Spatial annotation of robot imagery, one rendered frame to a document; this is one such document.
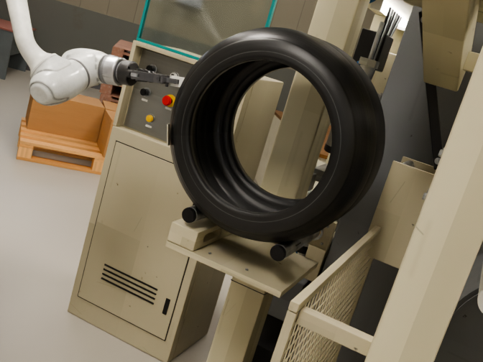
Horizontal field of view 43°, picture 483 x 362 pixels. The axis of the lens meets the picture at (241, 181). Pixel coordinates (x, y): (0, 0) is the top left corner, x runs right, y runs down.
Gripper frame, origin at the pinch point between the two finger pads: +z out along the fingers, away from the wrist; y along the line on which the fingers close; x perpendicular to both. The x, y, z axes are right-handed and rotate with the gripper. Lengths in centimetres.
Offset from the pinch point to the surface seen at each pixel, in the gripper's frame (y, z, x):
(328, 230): 25, 46, 39
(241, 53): -12.2, 23.2, -10.5
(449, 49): -7, 73, -19
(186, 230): -9.4, 13.4, 40.4
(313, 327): -58, 65, 37
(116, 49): 351, -264, -6
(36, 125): 255, -270, 67
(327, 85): -12.0, 47.0, -6.0
